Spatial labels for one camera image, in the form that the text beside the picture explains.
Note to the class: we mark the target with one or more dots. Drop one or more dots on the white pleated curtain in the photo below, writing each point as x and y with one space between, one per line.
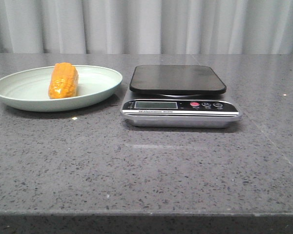
147 26

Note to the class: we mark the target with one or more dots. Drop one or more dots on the black silver kitchen scale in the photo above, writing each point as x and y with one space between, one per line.
184 96

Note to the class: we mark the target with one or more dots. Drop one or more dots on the orange corn cob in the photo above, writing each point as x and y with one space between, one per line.
64 81

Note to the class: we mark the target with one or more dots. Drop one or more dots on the pale green round plate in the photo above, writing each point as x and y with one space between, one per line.
28 90

